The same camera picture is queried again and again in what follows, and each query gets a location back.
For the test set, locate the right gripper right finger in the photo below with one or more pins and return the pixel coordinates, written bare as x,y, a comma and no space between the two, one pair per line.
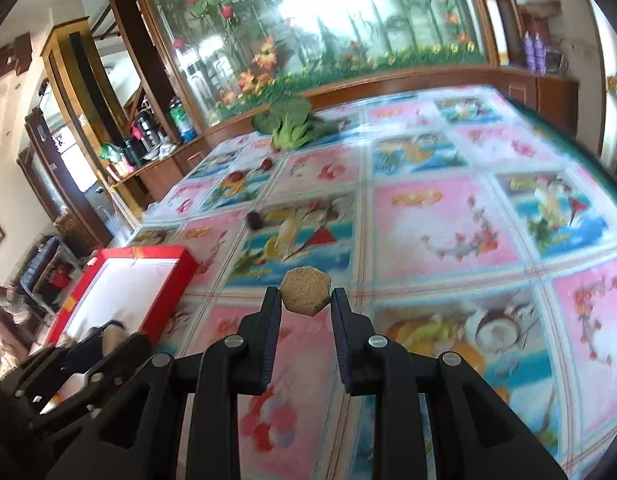
432,408

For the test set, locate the purple bottle left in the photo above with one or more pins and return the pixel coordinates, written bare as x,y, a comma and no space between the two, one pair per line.
528,48

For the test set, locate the purple bottle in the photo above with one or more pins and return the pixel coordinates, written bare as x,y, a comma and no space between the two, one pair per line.
539,50
528,48

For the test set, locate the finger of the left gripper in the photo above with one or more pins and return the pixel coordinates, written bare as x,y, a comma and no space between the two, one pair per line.
43,373
101,382

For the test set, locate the green bok choy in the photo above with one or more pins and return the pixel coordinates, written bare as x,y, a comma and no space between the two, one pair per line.
291,124

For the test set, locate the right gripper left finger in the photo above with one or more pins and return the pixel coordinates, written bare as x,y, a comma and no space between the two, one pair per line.
173,407

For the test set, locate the colourful fruit pattern tablecloth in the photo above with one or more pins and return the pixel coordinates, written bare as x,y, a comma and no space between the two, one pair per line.
454,218

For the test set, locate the floral glass partition screen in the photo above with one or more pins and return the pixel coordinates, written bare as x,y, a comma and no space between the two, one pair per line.
234,55

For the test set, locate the dark red date centre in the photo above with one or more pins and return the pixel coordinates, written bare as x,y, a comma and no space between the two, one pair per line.
254,220

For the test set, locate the green plastic bottle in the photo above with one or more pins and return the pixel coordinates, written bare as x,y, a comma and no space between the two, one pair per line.
181,120

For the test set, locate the purple bottle right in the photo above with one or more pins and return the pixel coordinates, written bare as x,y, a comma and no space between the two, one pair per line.
539,50

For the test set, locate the black kettle on cabinet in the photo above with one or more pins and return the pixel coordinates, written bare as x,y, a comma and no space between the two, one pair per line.
149,129

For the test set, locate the red box white interior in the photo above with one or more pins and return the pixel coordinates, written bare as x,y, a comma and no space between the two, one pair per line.
139,287

